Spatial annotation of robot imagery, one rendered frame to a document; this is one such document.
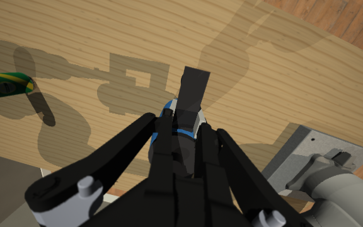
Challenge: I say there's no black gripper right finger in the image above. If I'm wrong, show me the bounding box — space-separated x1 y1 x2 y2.
193 107 314 227

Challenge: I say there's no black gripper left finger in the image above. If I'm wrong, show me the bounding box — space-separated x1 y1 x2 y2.
25 99 177 227

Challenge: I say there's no green and yellow drink can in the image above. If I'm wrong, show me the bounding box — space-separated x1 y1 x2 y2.
0 73 35 98

